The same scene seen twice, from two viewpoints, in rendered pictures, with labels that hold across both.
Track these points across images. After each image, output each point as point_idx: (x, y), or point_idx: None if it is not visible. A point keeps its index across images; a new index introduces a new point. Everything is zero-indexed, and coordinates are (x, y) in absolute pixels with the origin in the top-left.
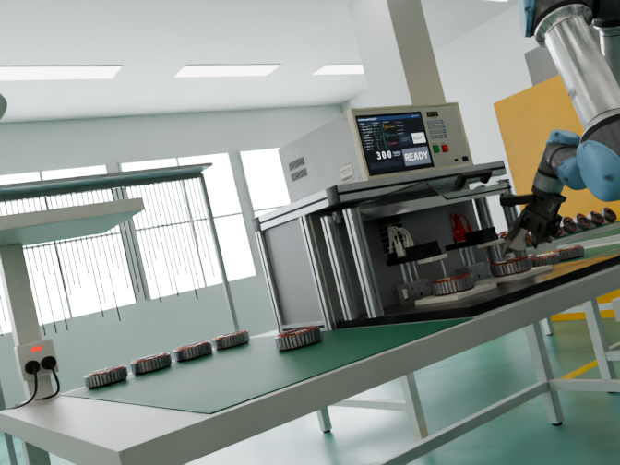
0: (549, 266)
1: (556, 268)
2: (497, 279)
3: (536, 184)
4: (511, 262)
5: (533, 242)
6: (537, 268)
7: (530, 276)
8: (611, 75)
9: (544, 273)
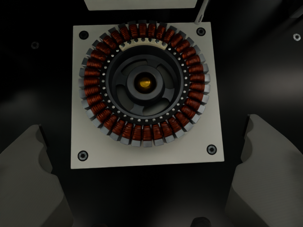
0: (213, 161)
1: (227, 168)
2: (72, 99)
3: None
4: (100, 122)
5: (246, 129)
6: (190, 139)
7: (118, 169)
8: None
9: (137, 200)
